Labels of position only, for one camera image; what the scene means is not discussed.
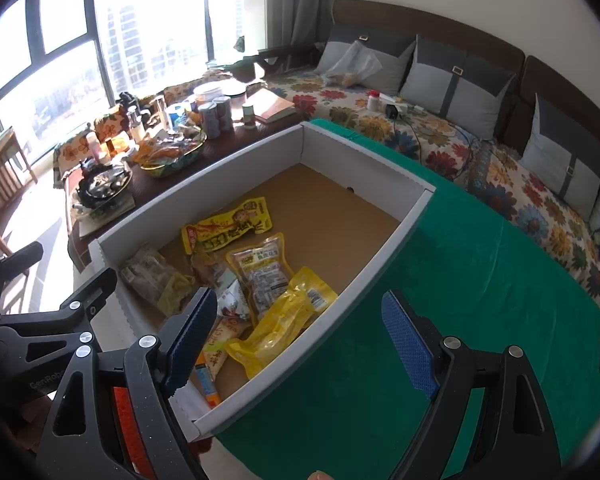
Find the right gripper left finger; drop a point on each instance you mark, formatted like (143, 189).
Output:
(83, 437)

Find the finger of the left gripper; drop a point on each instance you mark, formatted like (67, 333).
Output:
(19, 262)
(92, 296)

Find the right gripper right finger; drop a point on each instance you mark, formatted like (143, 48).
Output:
(514, 437)

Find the gold bag of brown pastries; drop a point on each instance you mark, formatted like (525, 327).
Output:
(149, 274)

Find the orange sausage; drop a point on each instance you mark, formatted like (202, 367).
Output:
(206, 381)

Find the clear long stick snack packet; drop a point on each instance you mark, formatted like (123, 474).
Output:
(212, 270)

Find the yellow red snack packet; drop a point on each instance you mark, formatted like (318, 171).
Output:
(217, 232)

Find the beige cracker packet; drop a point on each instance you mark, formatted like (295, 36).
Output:
(214, 348)

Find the peanut snack bag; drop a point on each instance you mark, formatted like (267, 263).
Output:
(263, 271)

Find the bright yellow snack bag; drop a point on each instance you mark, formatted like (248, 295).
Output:
(307, 296)

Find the white red triangular snack bag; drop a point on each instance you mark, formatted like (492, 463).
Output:
(232, 302)

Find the wooden chair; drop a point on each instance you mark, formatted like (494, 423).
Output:
(16, 174)

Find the black ashtray dish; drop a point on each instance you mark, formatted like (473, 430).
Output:
(101, 185)

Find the green patterned snack bowl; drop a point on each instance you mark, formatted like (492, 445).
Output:
(161, 157)

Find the green tablecloth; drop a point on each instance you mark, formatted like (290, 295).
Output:
(350, 410)

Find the white cardboard box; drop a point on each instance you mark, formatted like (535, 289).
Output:
(290, 232)

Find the dark wooden side table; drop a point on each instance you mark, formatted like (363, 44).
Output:
(144, 188)

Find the brown book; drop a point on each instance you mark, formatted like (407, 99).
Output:
(269, 107)

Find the floral bed sheet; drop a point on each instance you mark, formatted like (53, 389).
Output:
(491, 172)

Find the grey pillow centre right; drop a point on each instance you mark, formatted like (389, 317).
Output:
(564, 156)

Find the small white red-cap bottle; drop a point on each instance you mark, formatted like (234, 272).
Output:
(373, 99)

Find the white power strip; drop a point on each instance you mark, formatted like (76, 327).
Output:
(394, 106)

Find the white plastic bag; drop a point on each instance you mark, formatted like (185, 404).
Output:
(356, 64)

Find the grey pillow centre left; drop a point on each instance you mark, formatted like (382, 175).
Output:
(457, 86)

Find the grey pillow far left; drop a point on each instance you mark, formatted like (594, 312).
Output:
(393, 49)

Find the grey curtain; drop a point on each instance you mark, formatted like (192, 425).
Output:
(297, 22)

